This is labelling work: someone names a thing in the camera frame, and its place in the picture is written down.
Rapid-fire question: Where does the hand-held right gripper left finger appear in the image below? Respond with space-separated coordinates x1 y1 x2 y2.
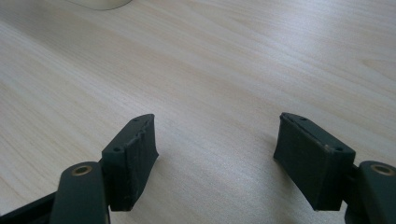
101 113 160 213

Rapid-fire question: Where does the cream square bin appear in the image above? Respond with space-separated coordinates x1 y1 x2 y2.
64 0 134 11

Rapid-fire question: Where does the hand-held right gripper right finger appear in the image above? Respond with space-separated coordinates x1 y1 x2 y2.
273 112 357 212

